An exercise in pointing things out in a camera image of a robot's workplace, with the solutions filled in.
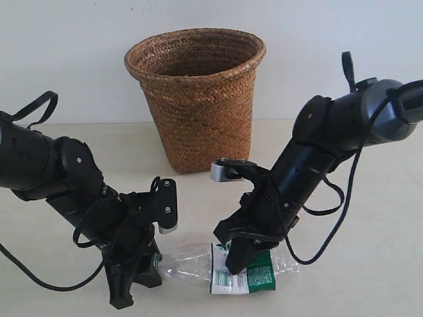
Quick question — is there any clear plastic bottle green label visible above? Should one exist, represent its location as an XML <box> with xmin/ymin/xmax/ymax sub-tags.
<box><xmin>153</xmin><ymin>242</ymin><xmax>299</xmax><ymax>295</ymax></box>

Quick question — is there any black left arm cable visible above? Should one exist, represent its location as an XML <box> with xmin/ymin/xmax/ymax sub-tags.
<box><xmin>0</xmin><ymin>90</ymin><xmax>159</xmax><ymax>293</ymax></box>

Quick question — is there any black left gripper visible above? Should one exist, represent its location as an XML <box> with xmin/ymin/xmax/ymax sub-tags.
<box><xmin>104</xmin><ymin>177</ymin><xmax>177</xmax><ymax>310</ymax></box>

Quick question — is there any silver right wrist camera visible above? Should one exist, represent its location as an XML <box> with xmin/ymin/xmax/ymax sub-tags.
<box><xmin>210</xmin><ymin>158</ymin><xmax>257</xmax><ymax>183</ymax></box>

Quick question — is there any brown woven wicker basket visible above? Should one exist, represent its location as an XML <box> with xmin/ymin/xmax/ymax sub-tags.
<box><xmin>124</xmin><ymin>28</ymin><xmax>266</xmax><ymax>174</ymax></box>

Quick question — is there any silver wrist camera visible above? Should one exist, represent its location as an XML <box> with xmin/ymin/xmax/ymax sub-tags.
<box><xmin>158</xmin><ymin>223</ymin><xmax>178</xmax><ymax>234</ymax></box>
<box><xmin>210</xmin><ymin>158</ymin><xmax>257</xmax><ymax>183</ymax></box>

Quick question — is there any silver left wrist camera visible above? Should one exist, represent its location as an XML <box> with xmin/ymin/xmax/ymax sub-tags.
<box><xmin>158</xmin><ymin>223</ymin><xmax>178</xmax><ymax>234</ymax></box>

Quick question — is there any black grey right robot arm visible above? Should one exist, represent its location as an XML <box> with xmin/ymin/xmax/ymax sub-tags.
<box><xmin>211</xmin><ymin>78</ymin><xmax>422</xmax><ymax>274</ymax></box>

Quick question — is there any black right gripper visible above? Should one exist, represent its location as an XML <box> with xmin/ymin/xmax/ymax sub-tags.
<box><xmin>213</xmin><ymin>165</ymin><xmax>290</xmax><ymax>275</ymax></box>

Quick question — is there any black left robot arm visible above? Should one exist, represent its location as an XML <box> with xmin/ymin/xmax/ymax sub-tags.
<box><xmin>1</xmin><ymin>113</ymin><xmax>178</xmax><ymax>309</ymax></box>

